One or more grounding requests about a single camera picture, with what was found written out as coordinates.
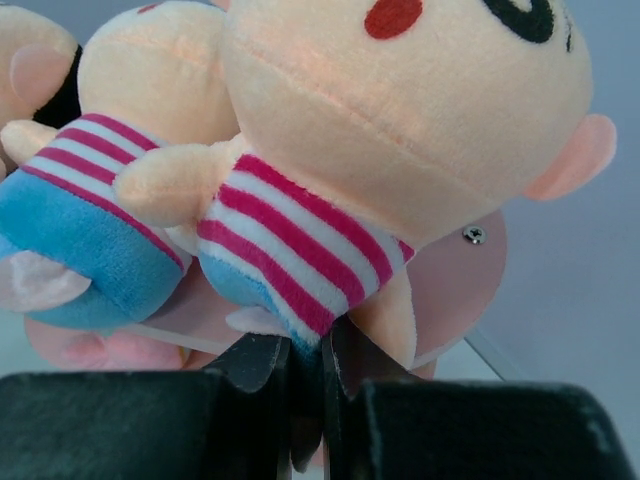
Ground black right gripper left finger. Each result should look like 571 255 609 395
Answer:
1 335 290 479

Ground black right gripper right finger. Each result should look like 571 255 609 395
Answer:
322 319 633 480

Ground pink hippo plush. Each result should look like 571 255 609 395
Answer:
62 332 211 371

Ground peach boy plush blue pants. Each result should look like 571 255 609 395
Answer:
0 0 241 331

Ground peach boy plush striped shirt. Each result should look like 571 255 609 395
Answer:
113 1 616 367

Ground peach boy plush blue shorts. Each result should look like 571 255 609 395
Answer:
0 4 84 176

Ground pink three-tier wooden shelf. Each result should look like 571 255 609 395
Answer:
24 209 509 376

